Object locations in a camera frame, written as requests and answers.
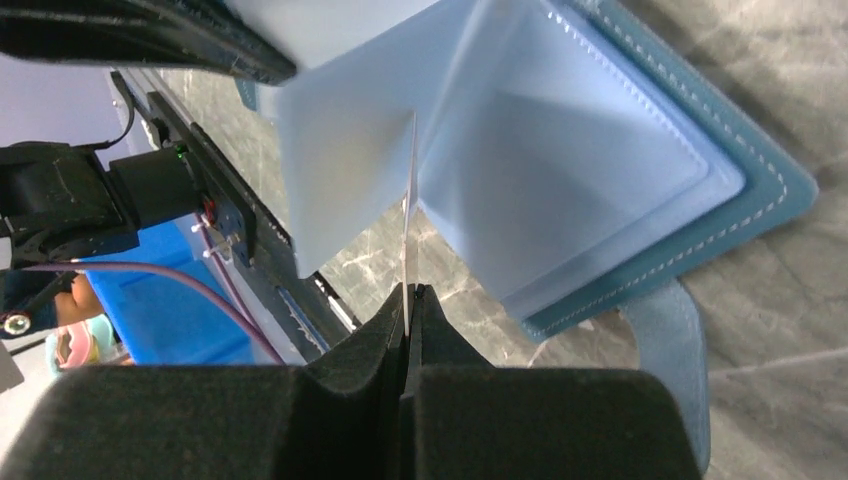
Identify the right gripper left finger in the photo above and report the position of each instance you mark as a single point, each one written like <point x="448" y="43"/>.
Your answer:
<point x="323" y="420"/>

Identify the single gold credit card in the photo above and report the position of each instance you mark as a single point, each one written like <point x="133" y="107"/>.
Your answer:
<point x="409" y="242"/>

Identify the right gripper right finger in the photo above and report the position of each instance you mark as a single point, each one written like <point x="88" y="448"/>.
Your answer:
<point x="462" y="418"/>

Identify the blue leather card holder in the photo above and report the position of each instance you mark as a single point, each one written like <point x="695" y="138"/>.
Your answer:
<point x="567" y="155"/>

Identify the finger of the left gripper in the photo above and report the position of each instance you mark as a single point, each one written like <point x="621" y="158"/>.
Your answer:
<point x="203" y="35"/>

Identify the blue plastic bin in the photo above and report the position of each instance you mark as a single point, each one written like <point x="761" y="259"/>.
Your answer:
<point x="161" y="321"/>

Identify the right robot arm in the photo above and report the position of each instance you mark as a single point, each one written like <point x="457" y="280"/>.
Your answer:
<point x="60" y="207"/>

